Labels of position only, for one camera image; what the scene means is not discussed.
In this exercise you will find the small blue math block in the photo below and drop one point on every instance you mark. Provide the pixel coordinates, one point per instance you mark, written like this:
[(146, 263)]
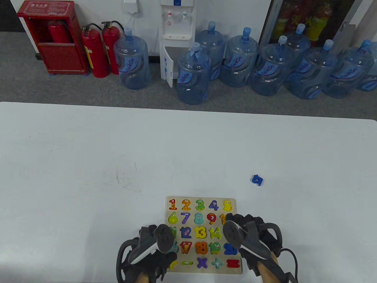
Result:
[(257, 179)]

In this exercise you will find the wooden math block puzzle board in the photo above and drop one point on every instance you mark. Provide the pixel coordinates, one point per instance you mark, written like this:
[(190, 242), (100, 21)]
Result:
[(178, 210)]

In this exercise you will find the red fire extinguisher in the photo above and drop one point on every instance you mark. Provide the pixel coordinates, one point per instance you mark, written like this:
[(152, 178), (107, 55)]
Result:
[(95, 56), (109, 44), (59, 32)]

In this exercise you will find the person's right forearm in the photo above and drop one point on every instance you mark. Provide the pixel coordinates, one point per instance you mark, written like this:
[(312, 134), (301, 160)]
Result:
[(269, 274)]

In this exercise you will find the red math block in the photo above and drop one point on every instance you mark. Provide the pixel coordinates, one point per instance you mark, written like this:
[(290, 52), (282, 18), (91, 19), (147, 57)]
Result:
[(232, 263)]

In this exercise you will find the person's right hand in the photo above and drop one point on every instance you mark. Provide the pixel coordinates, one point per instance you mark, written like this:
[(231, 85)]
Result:
[(250, 218)]

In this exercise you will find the large blue math block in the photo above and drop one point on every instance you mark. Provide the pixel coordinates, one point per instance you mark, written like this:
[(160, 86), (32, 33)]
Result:
[(228, 250)]

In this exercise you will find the red fire extinguisher cabinet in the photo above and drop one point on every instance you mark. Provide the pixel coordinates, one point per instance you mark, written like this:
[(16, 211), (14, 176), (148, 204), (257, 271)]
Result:
[(59, 56)]

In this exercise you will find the yellow cross math block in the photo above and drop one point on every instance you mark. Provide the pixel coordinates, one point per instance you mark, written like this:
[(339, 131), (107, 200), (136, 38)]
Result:
[(172, 265)]

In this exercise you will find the grey hand controller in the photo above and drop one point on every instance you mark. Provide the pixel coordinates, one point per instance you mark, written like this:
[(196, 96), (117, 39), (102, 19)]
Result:
[(232, 234), (163, 237)]

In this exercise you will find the white wall box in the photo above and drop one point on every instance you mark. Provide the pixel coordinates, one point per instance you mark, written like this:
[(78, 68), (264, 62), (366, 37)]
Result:
[(130, 6)]

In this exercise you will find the black wrist module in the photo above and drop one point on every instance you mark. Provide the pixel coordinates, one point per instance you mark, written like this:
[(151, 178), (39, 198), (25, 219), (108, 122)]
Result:
[(290, 277)]

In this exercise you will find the row of blue water jugs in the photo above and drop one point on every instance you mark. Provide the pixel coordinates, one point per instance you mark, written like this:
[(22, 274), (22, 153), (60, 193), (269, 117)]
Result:
[(240, 62)]

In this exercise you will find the person's left hand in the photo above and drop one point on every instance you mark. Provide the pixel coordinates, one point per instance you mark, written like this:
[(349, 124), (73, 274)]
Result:
[(160, 263)]

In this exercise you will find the person's left forearm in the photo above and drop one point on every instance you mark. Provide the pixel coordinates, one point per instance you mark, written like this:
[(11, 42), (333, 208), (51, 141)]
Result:
[(142, 277)]

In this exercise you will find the white water dispenser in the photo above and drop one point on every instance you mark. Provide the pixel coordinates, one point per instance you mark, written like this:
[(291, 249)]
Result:
[(176, 17)]

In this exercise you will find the yellow number math block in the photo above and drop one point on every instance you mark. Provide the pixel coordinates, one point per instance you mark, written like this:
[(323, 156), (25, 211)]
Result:
[(203, 235)]

